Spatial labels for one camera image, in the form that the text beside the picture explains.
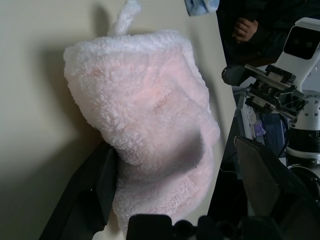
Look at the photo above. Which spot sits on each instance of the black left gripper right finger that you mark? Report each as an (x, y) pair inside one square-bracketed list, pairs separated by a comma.
[(270, 185)]

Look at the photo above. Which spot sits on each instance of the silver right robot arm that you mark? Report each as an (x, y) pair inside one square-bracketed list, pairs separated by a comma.
[(310, 112)]

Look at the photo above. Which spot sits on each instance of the pink towel with white trim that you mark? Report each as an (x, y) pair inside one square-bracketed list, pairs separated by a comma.
[(140, 100)]

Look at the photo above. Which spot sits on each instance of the bystander bare hand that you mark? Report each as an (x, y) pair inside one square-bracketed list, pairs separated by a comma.
[(243, 30)]

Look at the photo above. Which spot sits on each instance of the folded blue towel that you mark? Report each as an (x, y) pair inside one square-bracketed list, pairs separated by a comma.
[(200, 6)]

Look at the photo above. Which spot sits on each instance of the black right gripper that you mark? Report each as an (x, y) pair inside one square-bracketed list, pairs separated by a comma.
[(270, 85)]

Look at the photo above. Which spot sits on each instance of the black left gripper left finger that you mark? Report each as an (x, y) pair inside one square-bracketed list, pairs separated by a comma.
[(85, 195)]

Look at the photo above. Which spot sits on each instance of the blue storage box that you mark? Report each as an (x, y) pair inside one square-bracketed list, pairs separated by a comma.
[(273, 127)]

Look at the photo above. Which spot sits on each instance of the bystander dark clothing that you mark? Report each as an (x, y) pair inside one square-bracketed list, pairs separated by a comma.
[(275, 15)]

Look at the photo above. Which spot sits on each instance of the small purple packet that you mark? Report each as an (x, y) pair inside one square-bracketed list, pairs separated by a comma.
[(257, 128)]

